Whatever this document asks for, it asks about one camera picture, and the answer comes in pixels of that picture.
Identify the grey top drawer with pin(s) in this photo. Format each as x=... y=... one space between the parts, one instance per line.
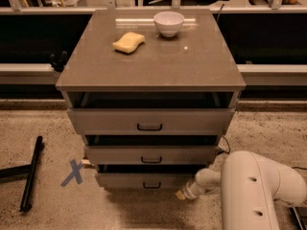
x=94 y=121

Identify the white ceramic bowl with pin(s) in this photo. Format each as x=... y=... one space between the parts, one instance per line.
x=168 y=23

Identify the black stand leg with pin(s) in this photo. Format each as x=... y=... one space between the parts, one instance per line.
x=28 y=171
x=300 y=217

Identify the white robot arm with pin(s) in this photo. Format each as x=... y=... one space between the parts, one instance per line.
x=249 y=185

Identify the yellow sponge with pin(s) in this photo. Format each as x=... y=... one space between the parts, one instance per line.
x=129 y=42

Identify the padded gripper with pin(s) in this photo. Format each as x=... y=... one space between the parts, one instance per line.
x=190 y=193

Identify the black stand leg left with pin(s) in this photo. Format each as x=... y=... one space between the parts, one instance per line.
x=28 y=171

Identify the black clamp on rail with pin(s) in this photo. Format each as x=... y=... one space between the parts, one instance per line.
x=58 y=62

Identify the blue tape cross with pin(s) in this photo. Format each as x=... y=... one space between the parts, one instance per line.
x=75 y=173

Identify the black stand leg right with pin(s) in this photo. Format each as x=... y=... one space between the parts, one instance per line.
x=300 y=217

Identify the grey bottom drawer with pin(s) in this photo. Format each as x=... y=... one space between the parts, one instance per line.
x=146 y=176

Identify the grey drawer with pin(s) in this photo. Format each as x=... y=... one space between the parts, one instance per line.
x=94 y=121
x=146 y=176
x=150 y=155

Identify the grey middle drawer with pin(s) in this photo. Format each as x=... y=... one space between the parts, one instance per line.
x=150 y=155

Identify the grey drawer cabinet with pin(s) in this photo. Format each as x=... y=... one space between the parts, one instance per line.
x=191 y=70

